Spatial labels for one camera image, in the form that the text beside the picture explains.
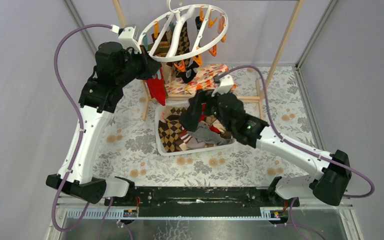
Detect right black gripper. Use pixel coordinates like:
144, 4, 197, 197
188, 86, 233, 132

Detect grey sock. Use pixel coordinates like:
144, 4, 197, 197
187, 123, 233, 146

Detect white round clip hanger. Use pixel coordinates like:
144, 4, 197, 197
138, 0, 230, 63

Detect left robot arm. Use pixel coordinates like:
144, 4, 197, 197
45, 42, 162, 206

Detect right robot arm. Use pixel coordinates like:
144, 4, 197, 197
188, 90, 352, 206

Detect orange patterned cloth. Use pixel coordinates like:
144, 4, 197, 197
164, 64, 229, 95

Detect hanging green striped sock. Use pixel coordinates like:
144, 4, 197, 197
148, 30, 173, 58

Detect hanging black lettered sock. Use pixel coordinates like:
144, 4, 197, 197
180, 16, 203, 84

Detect white laundry basket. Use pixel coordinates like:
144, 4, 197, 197
154, 100, 237, 157

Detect hanging brown argyle sock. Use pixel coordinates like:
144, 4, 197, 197
173, 22, 191, 71

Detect brown argyle sock in basket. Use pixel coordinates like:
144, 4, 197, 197
158, 106, 186, 153

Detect floral table cloth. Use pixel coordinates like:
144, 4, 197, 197
92, 66, 317, 187

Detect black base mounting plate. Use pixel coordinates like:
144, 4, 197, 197
104, 186, 300, 218

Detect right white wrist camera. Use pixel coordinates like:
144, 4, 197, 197
211, 74, 235, 97

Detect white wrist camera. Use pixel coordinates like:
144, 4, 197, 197
111, 24, 142, 53
211, 74, 235, 97

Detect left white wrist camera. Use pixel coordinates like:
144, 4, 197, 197
111, 24, 142, 53

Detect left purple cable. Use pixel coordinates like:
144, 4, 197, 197
51, 23, 120, 240

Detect purple cable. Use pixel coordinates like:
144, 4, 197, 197
51, 23, 120, 240
214, 64, 376, 240

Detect wooden drying rack frame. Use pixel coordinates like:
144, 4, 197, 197
112, 0, 307, 124

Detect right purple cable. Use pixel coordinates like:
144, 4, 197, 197
214, 64, 376, 240

